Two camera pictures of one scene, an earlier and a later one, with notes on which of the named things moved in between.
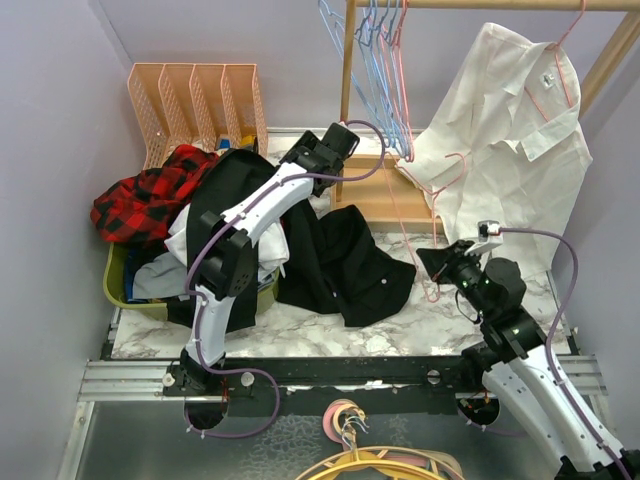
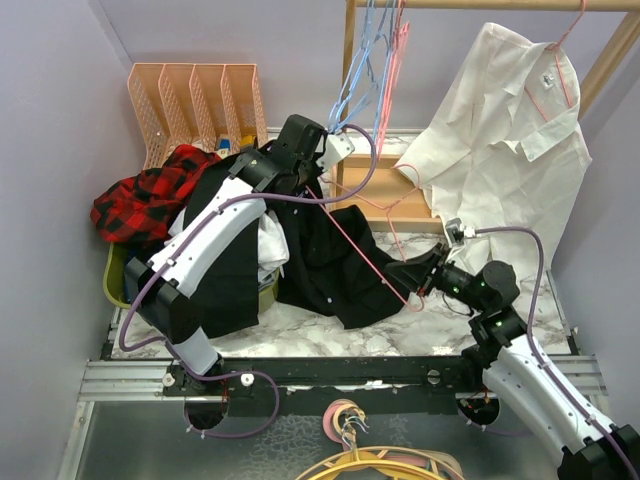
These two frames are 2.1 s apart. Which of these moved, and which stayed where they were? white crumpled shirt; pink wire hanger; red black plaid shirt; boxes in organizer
Moved: pink wire hanger
Stayed: red black plaid shirt; boxes in organizer; white crumpled shirt
